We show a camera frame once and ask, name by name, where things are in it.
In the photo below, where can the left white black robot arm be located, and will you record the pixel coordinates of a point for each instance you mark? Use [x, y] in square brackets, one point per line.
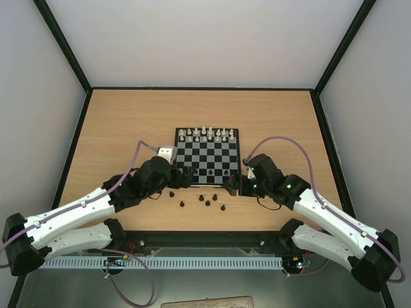
[86, 223]

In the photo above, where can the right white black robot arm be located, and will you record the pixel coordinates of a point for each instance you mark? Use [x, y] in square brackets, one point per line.
[370, 255]

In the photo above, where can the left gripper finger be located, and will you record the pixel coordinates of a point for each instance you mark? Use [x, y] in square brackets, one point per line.
[186, 181]
[188, 171]

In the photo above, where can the light blue slotted cable duct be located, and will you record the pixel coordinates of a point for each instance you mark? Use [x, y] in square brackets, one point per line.
[170, 263]

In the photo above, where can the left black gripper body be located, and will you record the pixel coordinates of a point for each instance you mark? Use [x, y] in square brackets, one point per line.
[175, 183]

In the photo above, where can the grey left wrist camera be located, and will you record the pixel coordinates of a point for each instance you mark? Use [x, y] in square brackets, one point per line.
[169, 153]

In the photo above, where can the black aluminium mounting rail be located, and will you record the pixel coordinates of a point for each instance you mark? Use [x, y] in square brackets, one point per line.
[265, 242]

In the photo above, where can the black white chess board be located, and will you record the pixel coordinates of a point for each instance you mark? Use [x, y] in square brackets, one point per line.
[209, 155]

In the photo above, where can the right controller circuit board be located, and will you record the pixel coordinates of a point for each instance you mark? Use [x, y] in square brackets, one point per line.
[299, 262]

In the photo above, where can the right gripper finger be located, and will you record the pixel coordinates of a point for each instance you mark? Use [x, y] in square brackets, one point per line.
[234, 191]
[233, 181]

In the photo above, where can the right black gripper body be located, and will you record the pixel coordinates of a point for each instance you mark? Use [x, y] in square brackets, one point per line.
[241, 186]

